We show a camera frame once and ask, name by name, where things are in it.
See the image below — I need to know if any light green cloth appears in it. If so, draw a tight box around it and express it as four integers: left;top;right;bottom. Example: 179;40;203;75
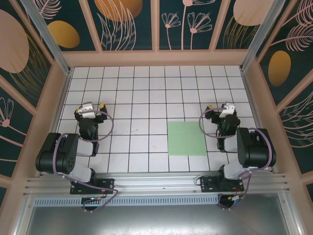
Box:
167;121;207;157

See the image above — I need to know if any grey metal sheet panel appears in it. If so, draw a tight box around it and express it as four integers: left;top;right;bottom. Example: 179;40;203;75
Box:
14;205;301;235

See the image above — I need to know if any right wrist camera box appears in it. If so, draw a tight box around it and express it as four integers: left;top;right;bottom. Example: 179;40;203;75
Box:
219;102;237;118

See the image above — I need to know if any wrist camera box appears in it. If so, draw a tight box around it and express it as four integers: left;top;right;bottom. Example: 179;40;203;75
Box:
219;102;237;118
79;102;98;120

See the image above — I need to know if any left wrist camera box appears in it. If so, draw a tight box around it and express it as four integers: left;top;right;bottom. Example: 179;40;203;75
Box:
79;102;98;120

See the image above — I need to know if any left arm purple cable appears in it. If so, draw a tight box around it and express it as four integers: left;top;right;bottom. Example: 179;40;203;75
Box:
52;110;120;213

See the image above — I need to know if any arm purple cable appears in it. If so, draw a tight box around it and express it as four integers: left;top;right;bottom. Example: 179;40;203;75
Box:
199;107;276;211
52;110;120;213

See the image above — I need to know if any thin aluminium side rail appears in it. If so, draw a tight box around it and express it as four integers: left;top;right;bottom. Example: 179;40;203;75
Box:
239;66;278;173
38;68;74;177

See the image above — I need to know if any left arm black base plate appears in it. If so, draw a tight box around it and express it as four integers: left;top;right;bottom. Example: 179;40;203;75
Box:
70;178;115;195

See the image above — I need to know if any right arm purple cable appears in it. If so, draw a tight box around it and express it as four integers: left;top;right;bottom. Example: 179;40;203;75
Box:
199;107;276;211

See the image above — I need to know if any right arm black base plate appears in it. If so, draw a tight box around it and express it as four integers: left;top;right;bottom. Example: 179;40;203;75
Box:
200;176;245;194

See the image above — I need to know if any aluminium corner post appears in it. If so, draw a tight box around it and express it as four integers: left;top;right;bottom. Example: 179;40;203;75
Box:
21;0;74;75
240;0;285;73

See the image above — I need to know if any long aluminium mounting rail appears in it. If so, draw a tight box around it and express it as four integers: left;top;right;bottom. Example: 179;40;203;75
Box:
23;172;291;196

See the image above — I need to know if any slotted grey cable duct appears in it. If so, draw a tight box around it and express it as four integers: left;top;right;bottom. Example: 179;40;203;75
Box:
33;194;221;208

